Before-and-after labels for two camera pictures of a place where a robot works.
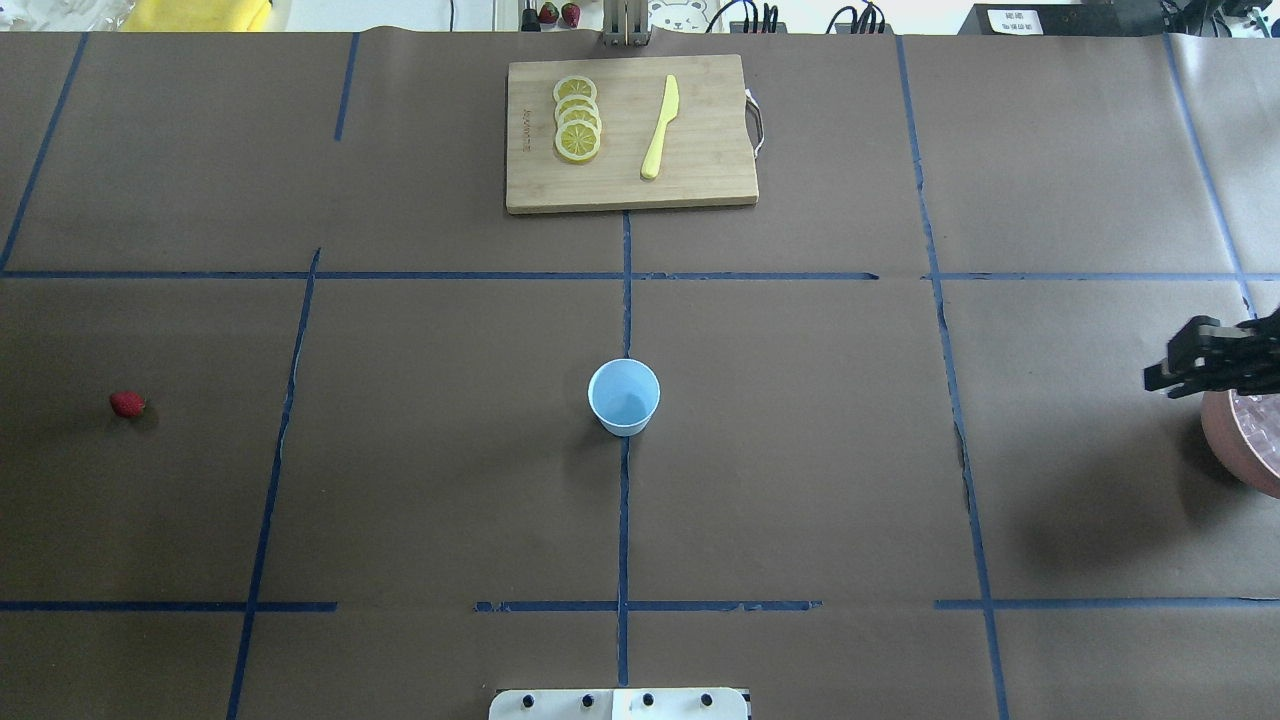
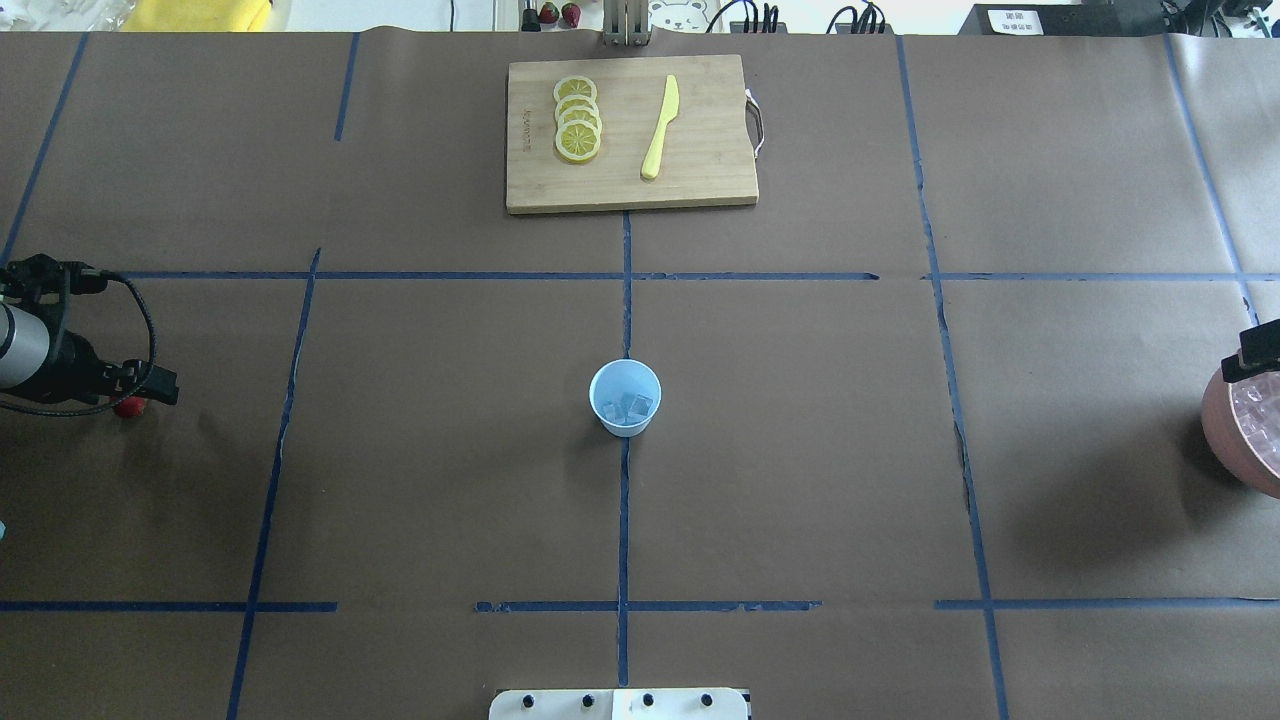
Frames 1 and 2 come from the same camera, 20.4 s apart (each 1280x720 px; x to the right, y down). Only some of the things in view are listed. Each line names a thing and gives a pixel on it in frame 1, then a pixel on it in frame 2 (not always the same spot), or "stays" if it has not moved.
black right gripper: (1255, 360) to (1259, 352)
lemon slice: (577, 100) stays
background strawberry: (548, 14) stays
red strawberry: (126, 404) stays
